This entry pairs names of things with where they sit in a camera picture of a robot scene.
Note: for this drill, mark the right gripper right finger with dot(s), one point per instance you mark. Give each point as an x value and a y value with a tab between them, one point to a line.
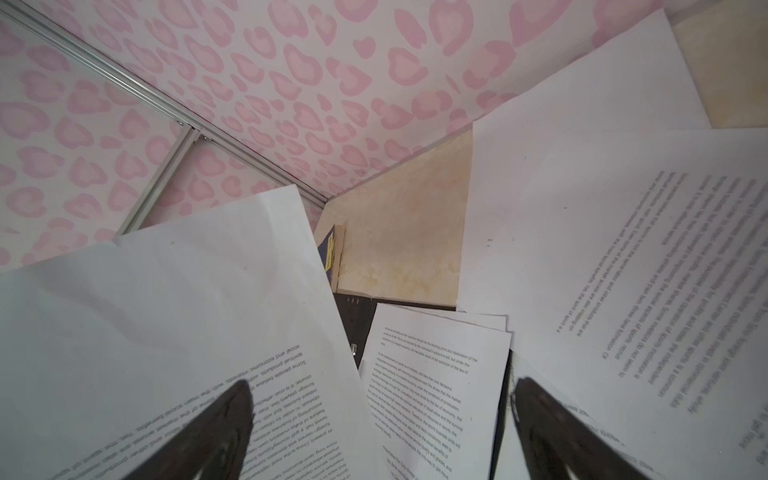
556	445

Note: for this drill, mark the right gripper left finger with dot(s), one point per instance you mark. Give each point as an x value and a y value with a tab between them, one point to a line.
212	446

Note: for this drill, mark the large text sheet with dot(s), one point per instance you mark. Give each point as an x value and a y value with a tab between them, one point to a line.
438	390

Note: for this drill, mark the text paper sheet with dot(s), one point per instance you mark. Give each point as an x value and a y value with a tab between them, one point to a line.
641	294

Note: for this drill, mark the red folder black inside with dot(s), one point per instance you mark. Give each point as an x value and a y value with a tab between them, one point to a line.
360	324

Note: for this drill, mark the blue booklet yellow label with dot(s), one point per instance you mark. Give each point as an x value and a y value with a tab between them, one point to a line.
331	250

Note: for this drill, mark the top blank paper sheet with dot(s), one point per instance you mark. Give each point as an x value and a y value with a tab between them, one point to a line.
637	82

